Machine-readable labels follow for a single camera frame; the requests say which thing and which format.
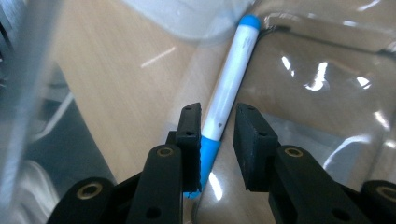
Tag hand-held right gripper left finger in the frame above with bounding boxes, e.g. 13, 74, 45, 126
125, 102, 203, 224

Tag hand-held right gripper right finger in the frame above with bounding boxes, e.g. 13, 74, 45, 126
233, 103, 372, 224

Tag clear plastic box grey latches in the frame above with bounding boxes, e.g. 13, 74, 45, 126
0, 0, 396, 224

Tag sky blue cap white marker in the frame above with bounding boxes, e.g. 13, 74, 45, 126
182, 13, 262, 200

